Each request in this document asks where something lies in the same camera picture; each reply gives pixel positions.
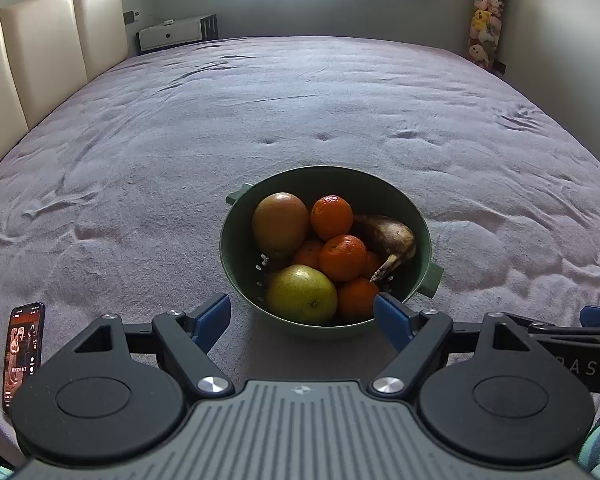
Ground lilac bed blanket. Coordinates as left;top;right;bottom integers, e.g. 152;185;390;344
0;35;600;471

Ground green plastic colander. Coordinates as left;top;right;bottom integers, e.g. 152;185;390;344
219;166;444;337

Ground plush toy hanging organizer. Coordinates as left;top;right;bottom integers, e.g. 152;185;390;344
467;0;509;65

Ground white nightstand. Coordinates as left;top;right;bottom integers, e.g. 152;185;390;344
136;13;218;53

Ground black smartphone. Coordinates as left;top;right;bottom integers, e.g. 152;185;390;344
2;302;46;416

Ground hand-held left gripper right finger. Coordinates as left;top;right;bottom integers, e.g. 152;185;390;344
370;294;531;396

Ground reddish yellow apple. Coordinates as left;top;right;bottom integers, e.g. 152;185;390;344
251;192;311;259

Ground overripe brown banana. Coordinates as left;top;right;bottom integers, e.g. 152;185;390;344
352;214;417;283

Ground large green yellow apple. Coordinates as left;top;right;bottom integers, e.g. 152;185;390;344
266;264;339;324

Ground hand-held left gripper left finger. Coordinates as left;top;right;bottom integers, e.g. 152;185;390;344
74;294;237;397

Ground cream padded headboard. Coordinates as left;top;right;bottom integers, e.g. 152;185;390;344
0;0;129;183

